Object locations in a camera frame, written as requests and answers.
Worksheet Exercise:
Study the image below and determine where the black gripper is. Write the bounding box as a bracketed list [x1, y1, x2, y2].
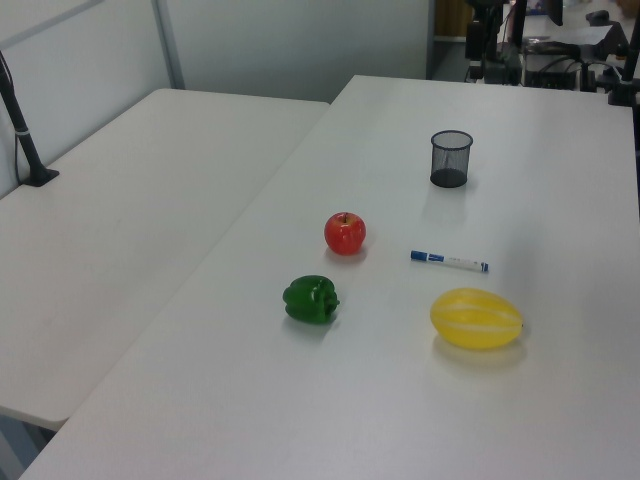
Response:
[466, 0, 521, 84]

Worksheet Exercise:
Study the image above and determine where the blue and white marker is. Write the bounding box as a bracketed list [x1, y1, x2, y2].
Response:
[409, 249, 491, 275]

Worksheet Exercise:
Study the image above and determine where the black vertical pole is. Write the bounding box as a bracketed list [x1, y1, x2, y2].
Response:
[511, 0, 528, 51]

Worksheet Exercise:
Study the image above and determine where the black electronics box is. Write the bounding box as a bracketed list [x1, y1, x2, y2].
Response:
[522, 41, 585, 92]

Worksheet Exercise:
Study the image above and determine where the brown wooden cabinet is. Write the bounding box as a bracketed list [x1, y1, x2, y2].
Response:
[433, 0, 472, 38]

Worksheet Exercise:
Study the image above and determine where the black mesh pen cup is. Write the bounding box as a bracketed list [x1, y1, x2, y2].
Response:
[429, 130, 475, 189]

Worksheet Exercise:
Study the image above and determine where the red apple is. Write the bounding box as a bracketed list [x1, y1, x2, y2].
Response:
[324, 211, 368, 257]

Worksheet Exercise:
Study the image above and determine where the yellow striped melon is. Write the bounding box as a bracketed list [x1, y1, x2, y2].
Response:
[429, 287, 526, 351]

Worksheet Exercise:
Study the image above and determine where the green bell pepper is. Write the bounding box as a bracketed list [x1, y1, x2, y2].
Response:
[282, 274, 341, 325]

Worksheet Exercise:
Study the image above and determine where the white adjoining table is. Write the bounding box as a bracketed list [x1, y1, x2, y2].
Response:
[0, 88, 331, 432]

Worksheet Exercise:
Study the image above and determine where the black pole stand with base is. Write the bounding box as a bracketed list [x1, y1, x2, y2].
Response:
[0, 49, 61, 188]

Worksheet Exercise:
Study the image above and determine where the black clamp camera stand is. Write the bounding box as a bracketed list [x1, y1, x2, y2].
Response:
[606, 24, 640, 107]

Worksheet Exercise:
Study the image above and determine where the thin black cable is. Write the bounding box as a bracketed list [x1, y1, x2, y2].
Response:
[12, 134, 25, 184]

